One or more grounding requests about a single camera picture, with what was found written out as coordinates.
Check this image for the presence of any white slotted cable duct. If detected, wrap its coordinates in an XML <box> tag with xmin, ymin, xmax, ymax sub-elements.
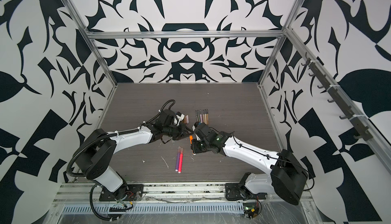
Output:
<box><xmin>60</xmin><ymin>202</ymin><xmax>245</xmax><ymax>215</ymax></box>

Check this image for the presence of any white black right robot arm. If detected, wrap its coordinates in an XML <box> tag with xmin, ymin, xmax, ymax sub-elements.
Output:
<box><xmin>191</xmin><ymin>123</ymin><xmax>310</xmax><ymax>206</ymax></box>

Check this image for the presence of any purple marker pen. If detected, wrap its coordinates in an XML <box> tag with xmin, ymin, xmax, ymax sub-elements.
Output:
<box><xmin>175</xmin><ymin>147</ymin><xmax>181</xmax><ymax>172</ymax></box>

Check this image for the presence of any small circuit board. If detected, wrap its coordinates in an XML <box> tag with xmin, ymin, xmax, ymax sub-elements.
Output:
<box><xmin>244</xmin><ymin>205</ymin><xmax>262</xmax><ymax>219</ymax></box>

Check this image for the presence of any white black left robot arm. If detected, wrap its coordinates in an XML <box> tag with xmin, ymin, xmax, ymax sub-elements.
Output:
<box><xmin>66</xmin><ymin>99</ymin><xmax>193</xmax><ymax>222</ymax></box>

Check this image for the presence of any black wall hook rack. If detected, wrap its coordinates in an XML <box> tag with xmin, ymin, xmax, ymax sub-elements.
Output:
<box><xmin>302</xmin><ymin>57</ymin><xmax>374</xmax><ymax>142</ymax></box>

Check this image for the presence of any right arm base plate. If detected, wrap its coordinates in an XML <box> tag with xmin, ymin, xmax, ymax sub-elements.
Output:
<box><xmin>225</xmin><ymin>183</ymin><xmax>267</xmax><ymax>201</ymax></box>

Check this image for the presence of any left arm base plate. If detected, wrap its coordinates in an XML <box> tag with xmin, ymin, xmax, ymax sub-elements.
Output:
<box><xmin>99</xmin><ymin>184</ymin><xmax>144</xmax><ymax>202</ymax></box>

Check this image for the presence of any lilac capped tan marker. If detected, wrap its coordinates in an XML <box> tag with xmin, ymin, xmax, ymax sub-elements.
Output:
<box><xmin>205</xmin><ymin>110</ymin><xmax>209</xmax><ymax>125</ymax></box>

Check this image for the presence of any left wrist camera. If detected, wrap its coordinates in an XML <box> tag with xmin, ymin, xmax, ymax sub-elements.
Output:
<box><xmin>174</xmin><ymin>112</ymin><xmax>185</xmax><ymax>126</ymax></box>

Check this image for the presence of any pink red marker pen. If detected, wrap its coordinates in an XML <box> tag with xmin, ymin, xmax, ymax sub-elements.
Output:
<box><xmin>178</xmin><ymin>148</ymin><xmax>184</xmax><ymax>174</ymax></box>

